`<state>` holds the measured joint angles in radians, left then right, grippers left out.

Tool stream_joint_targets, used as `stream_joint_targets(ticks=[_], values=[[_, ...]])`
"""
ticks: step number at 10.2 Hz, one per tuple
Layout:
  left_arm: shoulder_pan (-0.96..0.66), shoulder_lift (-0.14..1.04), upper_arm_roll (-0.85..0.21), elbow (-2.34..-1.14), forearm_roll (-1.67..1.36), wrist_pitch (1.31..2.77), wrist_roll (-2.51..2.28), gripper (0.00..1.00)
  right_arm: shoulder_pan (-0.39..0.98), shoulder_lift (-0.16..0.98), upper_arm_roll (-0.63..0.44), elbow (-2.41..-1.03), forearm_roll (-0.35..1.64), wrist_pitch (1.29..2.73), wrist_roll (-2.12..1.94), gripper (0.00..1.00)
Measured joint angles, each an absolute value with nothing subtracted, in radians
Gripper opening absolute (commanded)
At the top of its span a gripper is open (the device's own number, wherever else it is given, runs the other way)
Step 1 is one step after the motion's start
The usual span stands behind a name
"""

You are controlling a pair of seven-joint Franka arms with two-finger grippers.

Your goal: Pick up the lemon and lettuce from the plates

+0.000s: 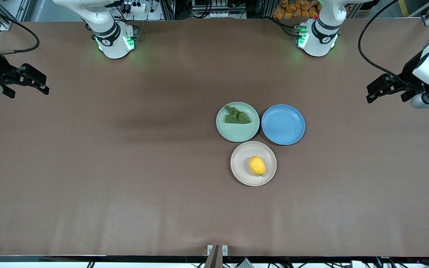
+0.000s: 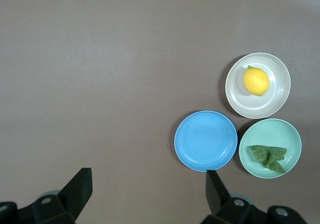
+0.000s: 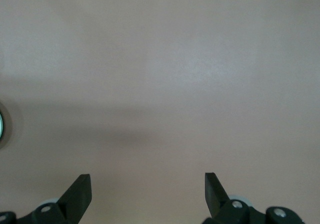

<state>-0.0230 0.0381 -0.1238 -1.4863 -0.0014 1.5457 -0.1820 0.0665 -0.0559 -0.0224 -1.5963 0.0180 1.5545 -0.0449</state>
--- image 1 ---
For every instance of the beige plate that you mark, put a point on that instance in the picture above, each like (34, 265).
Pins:
(241, 163)

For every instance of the green lettuce leaf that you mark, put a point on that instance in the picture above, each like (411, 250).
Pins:
(237, 116)

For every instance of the orange snack bags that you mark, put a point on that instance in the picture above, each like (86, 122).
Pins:
(296, 9)

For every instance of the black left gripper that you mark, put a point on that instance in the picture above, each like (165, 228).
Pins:
(410, 77)

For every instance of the blue plate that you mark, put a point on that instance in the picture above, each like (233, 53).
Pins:
(283, 124)

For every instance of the yellow lemon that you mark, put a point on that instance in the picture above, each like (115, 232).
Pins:
(257, 165)

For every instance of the metal table edge bracket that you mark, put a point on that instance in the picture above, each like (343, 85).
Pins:
(217, 251)

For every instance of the white power strip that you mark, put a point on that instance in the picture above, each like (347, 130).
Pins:
(137, 6)

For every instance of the light green plate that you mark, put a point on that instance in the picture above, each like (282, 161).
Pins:
(238, 131)

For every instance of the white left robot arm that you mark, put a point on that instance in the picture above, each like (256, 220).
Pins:
(320, 37)

